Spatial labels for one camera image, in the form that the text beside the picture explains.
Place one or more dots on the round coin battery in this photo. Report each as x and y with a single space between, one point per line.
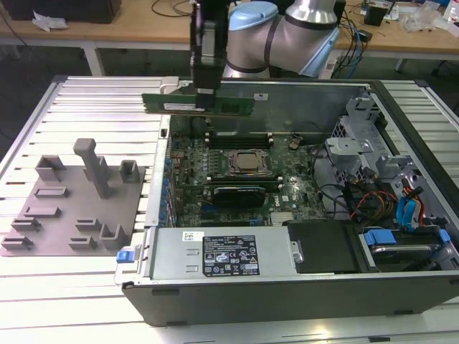
294 143

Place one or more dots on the black RAM slot bank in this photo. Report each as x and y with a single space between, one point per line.
244 180
238 140

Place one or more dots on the grey power supply with label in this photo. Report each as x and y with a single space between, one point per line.
175 258

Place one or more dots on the clear plastic bags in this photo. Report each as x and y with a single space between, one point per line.
423 18

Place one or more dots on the black graphics card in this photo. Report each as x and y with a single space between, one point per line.
238 196

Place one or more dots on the silver CPU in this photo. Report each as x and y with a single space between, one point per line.
248 160

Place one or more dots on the black box on desk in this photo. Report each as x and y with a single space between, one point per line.
61 10

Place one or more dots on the blue case latch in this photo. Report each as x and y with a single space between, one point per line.
125 256

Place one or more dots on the grey plastic parts rack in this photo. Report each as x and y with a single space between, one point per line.
82 200

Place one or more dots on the green RAM stick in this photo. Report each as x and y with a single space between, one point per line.
172 104

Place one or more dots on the green motherboard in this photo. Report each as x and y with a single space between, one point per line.
294 175

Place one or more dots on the black open PC case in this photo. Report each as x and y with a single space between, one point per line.
287 301

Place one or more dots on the white grey wrist camera box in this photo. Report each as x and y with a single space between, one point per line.
209 43

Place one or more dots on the silver metal drive cage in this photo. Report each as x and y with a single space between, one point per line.
348 154

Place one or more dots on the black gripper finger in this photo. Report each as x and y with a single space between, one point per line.
207 100

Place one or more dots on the wooden desk white frame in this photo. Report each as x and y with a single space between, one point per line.
405 39
107 34

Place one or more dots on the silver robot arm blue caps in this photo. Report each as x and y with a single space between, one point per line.
287 39

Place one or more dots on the hard disk in blue carrier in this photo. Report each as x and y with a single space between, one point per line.
398 251

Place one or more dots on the white crumpled paper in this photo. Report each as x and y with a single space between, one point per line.
48 21

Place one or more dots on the black plastic shroud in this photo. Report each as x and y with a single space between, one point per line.
322 247

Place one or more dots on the small black box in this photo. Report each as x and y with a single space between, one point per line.
365 36

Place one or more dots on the silver finned heat sink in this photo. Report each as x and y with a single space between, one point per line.
282 218

